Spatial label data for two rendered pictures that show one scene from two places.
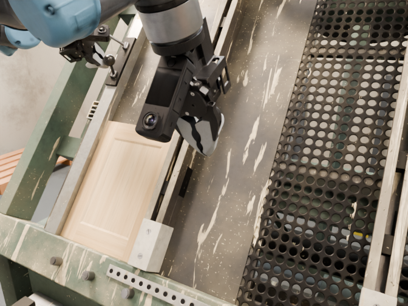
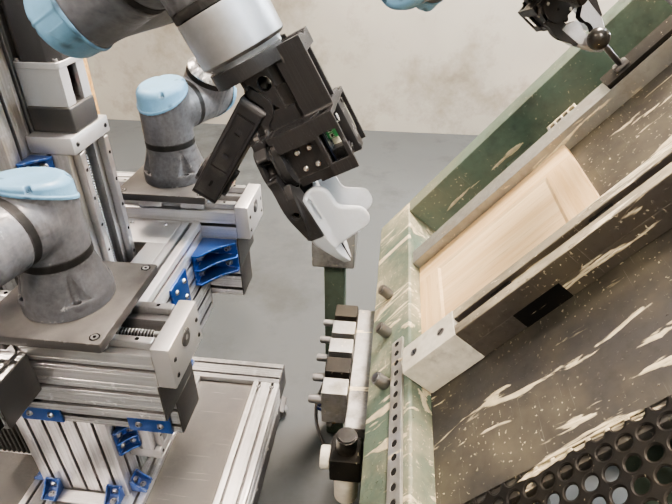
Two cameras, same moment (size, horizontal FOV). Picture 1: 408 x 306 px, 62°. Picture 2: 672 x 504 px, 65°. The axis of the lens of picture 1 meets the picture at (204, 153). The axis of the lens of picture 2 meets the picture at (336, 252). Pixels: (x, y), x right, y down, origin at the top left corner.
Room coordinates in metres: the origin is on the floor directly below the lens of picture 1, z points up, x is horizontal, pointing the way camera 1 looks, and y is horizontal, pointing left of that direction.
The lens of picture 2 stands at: (0.36, -0.41, 1.60)
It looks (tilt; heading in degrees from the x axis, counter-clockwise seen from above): 33 degrees down; 68
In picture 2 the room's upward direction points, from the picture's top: straight up
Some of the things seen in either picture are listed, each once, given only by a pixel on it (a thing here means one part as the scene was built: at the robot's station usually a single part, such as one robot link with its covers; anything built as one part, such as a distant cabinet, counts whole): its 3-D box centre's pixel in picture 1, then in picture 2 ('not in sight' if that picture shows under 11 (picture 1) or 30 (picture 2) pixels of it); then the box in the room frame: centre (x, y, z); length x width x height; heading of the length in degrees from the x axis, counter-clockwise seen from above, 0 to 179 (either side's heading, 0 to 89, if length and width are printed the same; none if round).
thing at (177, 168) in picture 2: not in sight; (173, 156); (0.46, 0.87, 1.09); 0.15 x 0.15 x 0.10
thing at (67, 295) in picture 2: not in sight; (62, 271); (0.21, 0.44, 1.09); 0.15 x 0.15 x 0.10
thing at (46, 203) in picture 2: not in sight; (37, 213); (0.21, 0.43, 1.20); 0.13 x 0.12 x 0.14; 47
